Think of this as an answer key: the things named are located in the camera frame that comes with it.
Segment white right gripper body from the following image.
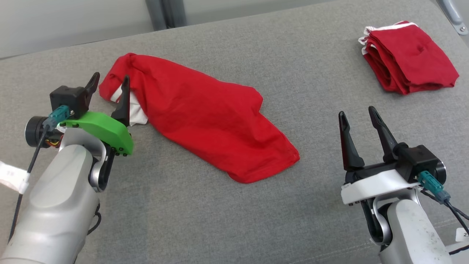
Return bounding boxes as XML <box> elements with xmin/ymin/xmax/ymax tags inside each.
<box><xmin>341</xmin><ymin>162</ymin><xmax>422</xmax><ymax>205</ymax></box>

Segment white left cable label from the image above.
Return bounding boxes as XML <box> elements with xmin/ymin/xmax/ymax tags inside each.
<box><xmin>0</xmin><ymin>161</ymin><xmax>30</xmax><ymax>194</ymax></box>

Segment arm cable teal connector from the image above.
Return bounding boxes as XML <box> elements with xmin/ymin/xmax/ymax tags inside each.
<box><xmin>417</xmin><ymin>170</ymin><xmax>469</xmax><ymax>226</ymax></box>
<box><xmin>7</xmin><ymin>105</ymin><xmax>71</xmax><ymax>243</ymax></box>

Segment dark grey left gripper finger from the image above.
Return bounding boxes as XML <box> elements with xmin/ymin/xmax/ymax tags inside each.
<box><xmin>84</xmin><ymin>72</ymin><xmax>100</xmax><ymax>109</ymax></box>
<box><xmin>111</xmin><ymin>75</ymin><xmax>131</xmax><ymax>127</ymax></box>

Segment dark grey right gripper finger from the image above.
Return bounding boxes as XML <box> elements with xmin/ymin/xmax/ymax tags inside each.
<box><xmin>338</xmin><ymin>111</ymin><xmax>365</xmax><ymax>171</ymax></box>
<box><xmin>368</xmin><ymin>106</ymin><xmax>399</xmax><ymax>164</ymax></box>

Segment left arm cable teal connector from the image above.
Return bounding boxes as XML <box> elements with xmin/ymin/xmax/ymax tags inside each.
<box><xmin>7</xmin><ymin>105</ymin><xmax>71</xmax><ymax>243</ymax></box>

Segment grey partition post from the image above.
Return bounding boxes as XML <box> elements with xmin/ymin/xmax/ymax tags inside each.
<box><xmin>145</xmin><ymin>0</ymin><xmax>167</xmax><ymax>31</ymax></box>
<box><xmin>163</xmin><ymin>0</ymin><xmax>187</xmax><ymax>28</ymax></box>

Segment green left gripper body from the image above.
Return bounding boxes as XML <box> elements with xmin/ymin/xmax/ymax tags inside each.
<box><xmin>25</xmin><ymin>111</ymin><xmax>134</xmax><ymax>155</ymax></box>

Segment red shorts with white trim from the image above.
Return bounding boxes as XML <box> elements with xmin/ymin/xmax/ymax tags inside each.
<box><xmin>358</xmin><ymin>21</ymin><xmax>459</xmax><ymax>96</ymax></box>

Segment grey metal partition foot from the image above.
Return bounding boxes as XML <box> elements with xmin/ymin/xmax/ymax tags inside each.
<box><xmin>438</xmin><ymin>0</ymin><xmax>469</xmax><ymax>36</ymax></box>

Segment red t-shirt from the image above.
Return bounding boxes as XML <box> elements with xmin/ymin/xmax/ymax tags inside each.
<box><xmin>98</xmin><ymin>52</ymin><xmax>300</xmax><ymax>184</ymax></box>

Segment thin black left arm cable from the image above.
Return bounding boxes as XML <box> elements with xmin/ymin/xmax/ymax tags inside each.
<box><xmin>87</xmin><ymin>202</ymin><xmax>102</xmax><ymax>236</ymax></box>

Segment right arm cable teal connector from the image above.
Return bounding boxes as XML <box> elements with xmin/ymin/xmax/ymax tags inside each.
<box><xmin>417</xmin><ymin>170</ymin><xmax>469</xmax><ymax>226</ymax></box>

